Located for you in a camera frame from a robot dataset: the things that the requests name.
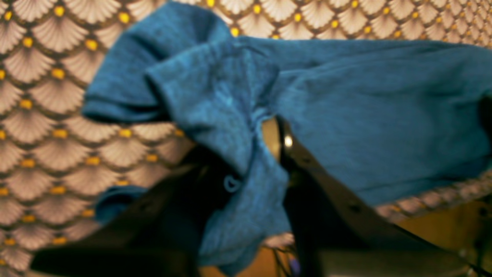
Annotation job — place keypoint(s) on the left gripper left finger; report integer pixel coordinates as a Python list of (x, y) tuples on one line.
[(159, 235)]

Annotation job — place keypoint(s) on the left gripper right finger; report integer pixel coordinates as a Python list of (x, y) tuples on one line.
[(338, 235)]

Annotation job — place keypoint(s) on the blue long-sleeve T-shirt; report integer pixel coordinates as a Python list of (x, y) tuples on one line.
[(389, 119)]

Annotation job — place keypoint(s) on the fan-patterned table cloth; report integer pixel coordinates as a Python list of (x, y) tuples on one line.
[(54, 163)]

